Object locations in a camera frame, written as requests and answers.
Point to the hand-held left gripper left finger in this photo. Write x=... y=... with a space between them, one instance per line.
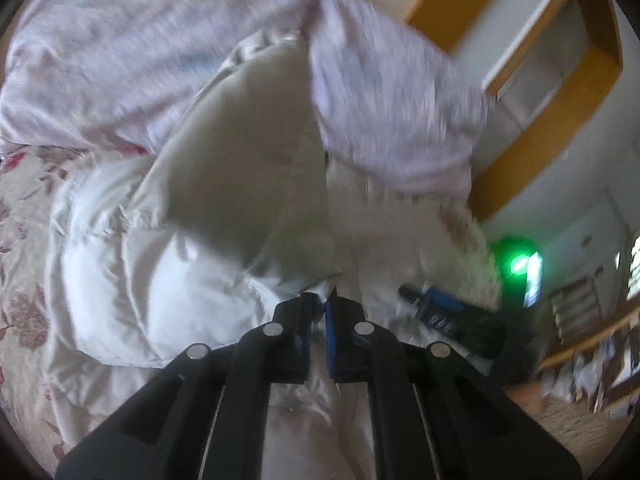
x=303 y=355

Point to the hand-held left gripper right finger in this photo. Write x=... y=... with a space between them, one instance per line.
x=334 y=350

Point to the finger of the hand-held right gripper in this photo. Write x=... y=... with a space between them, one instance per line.
x=440 y=305

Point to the wooden shelf unit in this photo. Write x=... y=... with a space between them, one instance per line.
x=575 y=305

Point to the floral bed sheet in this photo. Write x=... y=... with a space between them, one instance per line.
x=25 y=260

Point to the lilac striped pillowcase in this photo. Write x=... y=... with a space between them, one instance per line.
x=125 y=35

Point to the yellow wooden wall shelf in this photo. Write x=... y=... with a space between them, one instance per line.
x=550 y=125

